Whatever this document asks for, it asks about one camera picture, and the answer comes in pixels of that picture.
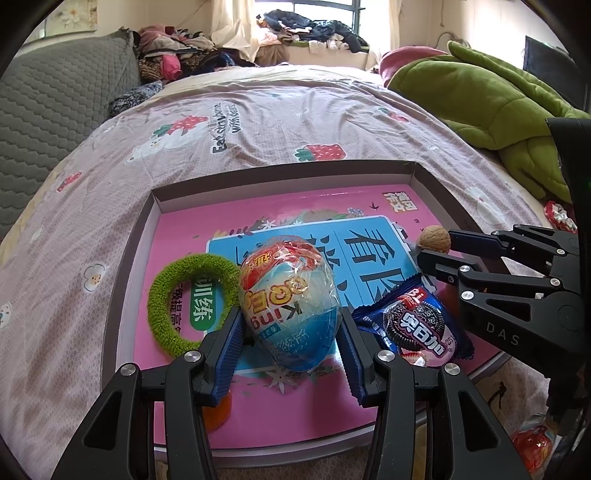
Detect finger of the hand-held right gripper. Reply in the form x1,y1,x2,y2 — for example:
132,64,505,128
449,225,578,278
416,251,561,320

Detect window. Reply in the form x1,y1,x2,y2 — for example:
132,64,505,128
259,0,393,21

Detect blue cookie packet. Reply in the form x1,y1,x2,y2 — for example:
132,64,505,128
352,272,476,370

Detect pink pillow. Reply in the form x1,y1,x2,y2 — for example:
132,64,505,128
379,46,458,86

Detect red wrapped toy egg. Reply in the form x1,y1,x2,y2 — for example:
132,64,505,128
510,425,555,472

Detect tangerine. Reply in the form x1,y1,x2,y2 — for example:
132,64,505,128
203,392,233,435
441,286,462,315

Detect shallow grey cardboard tray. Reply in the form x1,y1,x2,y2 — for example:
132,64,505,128
100,159,513,464

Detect green fleece blanket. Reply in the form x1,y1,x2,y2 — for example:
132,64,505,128
387,41,591,204

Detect pile of clothes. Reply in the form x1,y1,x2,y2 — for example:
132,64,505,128
136,25,259,84

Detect red silver candy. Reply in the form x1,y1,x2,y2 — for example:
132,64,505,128
544,200,578,232

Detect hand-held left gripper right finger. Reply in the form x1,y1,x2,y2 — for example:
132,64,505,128
339,311,532,480

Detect dark patterned cloth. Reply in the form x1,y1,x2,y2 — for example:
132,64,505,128
108,80,164,118

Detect grey quilted headboard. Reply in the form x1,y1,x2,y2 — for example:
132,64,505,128
0,31,141,241

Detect crumpled beige wrapper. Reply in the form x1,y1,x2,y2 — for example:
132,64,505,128
471,364,550,416

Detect black television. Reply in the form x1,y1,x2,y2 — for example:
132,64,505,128
524,36,587,112

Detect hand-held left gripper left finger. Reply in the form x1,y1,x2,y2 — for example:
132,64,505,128
50,307,245,480

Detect blue toy egg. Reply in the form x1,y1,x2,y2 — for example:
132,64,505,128
238,234,345,374

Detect dark clothes on windowsill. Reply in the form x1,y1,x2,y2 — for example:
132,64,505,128
256,9,370,54

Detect walnut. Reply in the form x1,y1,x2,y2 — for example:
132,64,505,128
418,224,452,254

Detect floral wall panel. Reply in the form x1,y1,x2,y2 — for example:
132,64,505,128
28,0,116,38

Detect green fuzzy ring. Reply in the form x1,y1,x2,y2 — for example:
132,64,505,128
147,253,241,357

